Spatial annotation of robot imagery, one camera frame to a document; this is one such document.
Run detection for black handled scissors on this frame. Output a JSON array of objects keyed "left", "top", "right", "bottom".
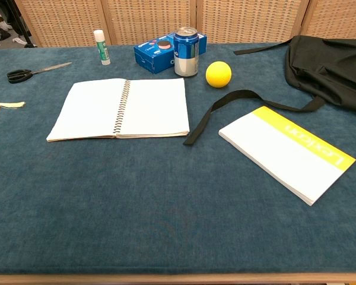
[{"left": 7, "top": 61, "right": 73, "bottom": 84}]

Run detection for small white bottle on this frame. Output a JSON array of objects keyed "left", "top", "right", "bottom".
[{"left": 93, "top": 29, "right": 112, "bottom": 66}]

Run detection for black fabric backpack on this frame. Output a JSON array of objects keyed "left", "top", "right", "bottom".
[{"left": 182, "top": 34, "right": 356, "bottom": 146}]

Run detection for blue Oreo cookie box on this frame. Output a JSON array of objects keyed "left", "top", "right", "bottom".
[{"left": 133, "top": 31, "right": 209, "bottom": 75}]

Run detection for yellow foam ball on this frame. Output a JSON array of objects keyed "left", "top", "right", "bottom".
[{"left": 205, "top": 61, "right": 233, "bottom": 88}]

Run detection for white spiral notebook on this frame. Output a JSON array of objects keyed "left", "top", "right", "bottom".
[{"left": 46, "top": 77, "right": 190, "bottom": 143}]

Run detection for blue table cloth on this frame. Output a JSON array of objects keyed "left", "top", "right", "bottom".
[{"left": 0, "top": 42, "right": 356, "bottom": 276}]

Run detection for black tripod stand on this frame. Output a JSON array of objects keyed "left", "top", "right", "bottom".
[{"left": 5, "top": 0, "right": 38, "bottom": 49}]

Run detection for blue silver soda can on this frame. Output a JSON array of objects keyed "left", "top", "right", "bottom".
[{"left": 173, "top": 27, "right": 201, "bottom": 78}]

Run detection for white yellow notepad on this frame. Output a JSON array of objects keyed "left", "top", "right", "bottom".
[{"left": 218, "top": 105, "right": 356, "bottom": 207}]

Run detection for wooden wicker folding screen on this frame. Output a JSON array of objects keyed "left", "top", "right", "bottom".
[{"left": 14, "top": 0, "right": 356, "bottom": 48}]

